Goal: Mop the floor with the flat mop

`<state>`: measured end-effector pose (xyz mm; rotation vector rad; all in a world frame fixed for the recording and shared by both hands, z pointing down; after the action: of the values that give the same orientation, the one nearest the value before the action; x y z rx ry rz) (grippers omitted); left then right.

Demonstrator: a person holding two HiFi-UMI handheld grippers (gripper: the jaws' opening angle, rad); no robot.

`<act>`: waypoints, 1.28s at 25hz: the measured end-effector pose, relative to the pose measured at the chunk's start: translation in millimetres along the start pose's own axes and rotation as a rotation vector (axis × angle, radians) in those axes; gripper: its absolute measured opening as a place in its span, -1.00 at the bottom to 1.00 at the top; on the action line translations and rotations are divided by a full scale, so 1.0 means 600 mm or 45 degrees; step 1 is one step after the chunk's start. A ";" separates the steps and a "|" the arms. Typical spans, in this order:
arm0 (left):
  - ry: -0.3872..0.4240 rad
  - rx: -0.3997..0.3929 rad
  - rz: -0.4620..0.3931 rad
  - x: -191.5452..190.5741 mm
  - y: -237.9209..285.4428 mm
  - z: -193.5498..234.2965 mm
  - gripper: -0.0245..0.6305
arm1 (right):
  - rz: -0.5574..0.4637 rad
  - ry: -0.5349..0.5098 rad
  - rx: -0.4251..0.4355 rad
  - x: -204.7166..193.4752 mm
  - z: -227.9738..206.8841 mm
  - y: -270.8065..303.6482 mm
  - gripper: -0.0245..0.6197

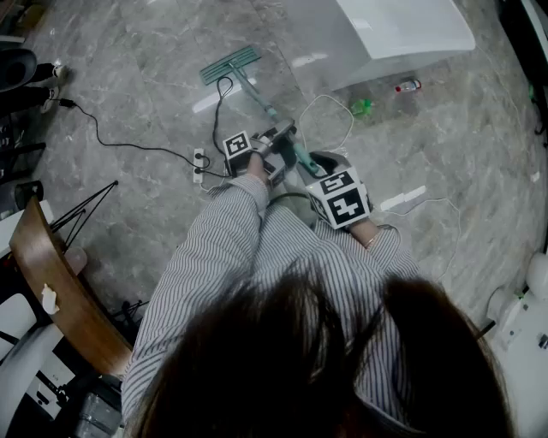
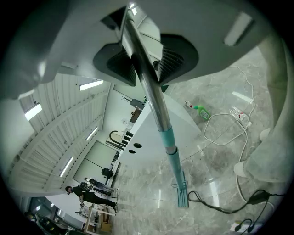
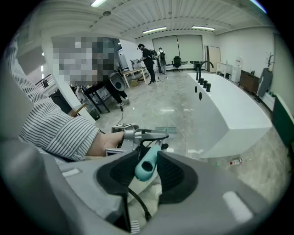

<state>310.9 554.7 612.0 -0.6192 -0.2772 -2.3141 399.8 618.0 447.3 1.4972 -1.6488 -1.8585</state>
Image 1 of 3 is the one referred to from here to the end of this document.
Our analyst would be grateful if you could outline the looped white cable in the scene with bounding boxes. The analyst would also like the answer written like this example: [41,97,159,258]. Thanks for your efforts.
[298,93,356,156]

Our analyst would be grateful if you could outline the person's striped shirt torso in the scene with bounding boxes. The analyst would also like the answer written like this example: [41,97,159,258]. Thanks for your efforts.
[121,200,425,433]

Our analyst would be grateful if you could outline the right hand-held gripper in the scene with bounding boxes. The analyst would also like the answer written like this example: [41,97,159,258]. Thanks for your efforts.
[306,150,372,231]

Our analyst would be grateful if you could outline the white power strip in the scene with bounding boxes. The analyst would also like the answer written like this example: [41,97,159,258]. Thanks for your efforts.
[193,147,206,185]

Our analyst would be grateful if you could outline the curved wooden desk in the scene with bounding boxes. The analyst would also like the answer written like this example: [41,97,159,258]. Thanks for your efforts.
[9,196,134,378]

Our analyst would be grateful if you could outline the crumpled white tissue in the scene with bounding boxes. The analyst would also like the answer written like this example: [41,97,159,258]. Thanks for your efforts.
[40,282,60,316]

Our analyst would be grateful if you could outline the white table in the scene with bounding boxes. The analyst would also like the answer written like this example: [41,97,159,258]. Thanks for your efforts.
[332,0,477,92]

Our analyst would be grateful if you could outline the black chair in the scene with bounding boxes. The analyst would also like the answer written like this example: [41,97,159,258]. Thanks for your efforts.
[0,48,39,94]

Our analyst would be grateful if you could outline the looped black cable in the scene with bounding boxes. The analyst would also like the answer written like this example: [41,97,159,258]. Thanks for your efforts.
[211,75,235,179]

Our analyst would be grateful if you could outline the clear bottle with red cap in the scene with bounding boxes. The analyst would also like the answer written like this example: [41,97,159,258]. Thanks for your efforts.
[394,78,423,95]

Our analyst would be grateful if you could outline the thin white cable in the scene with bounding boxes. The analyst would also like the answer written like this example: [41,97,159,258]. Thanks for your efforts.
[384,196,462,281]

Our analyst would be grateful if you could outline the green mop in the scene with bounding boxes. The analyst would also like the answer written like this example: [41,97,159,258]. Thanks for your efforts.
[199,45,321,179]

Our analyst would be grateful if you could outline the black wire frame legs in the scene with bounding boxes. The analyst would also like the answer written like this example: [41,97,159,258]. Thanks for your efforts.
[50,180,120,250]

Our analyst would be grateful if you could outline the long black power cable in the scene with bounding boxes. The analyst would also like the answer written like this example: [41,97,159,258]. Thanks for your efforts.
[58,98,211,170]

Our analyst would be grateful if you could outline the black bag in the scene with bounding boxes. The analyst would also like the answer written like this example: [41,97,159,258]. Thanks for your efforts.
[70,374,126,438]

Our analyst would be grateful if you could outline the black waste bin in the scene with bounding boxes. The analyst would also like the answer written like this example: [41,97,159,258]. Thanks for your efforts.
[14,180,45,211]

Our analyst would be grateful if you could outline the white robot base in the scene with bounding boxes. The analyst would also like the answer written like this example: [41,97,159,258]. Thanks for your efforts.
[485,251,548,438]

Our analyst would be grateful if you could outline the dark gripper cable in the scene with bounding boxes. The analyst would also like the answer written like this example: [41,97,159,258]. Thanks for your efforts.
[265,191,311,211]

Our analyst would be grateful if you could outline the person's left forearm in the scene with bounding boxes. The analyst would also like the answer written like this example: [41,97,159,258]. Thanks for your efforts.
[169,151,271,296]

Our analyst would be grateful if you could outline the person's right forearm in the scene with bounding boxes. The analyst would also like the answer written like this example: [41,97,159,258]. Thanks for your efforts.
[345,215,423,286]

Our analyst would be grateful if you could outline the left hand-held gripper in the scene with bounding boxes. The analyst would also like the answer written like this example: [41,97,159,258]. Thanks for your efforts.
[222,118,298,190]

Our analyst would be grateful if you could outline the white paper strip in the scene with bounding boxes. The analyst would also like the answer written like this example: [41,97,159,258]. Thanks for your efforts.
[379,185,428,212]

